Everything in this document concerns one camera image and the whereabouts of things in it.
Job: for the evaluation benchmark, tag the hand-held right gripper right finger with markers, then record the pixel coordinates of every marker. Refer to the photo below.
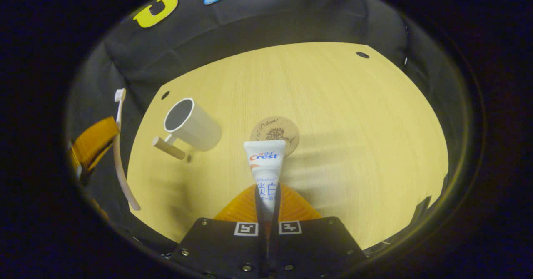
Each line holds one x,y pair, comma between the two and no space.
316,250

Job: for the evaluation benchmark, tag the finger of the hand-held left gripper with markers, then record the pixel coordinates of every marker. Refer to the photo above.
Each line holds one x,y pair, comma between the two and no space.
93,141

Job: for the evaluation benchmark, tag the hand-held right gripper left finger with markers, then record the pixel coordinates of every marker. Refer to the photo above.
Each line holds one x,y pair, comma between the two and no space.
220,250

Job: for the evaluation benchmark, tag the white toothbrush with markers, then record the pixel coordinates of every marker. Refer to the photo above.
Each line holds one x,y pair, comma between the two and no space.
118,166

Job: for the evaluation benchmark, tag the white toothpaste tube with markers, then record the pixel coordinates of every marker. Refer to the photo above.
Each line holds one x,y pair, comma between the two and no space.
264,162

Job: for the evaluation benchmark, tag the round cork coaster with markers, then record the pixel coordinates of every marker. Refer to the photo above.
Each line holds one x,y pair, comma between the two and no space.
287,131

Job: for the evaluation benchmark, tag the wooden desktop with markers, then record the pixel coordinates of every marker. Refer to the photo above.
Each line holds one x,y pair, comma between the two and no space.
354,125

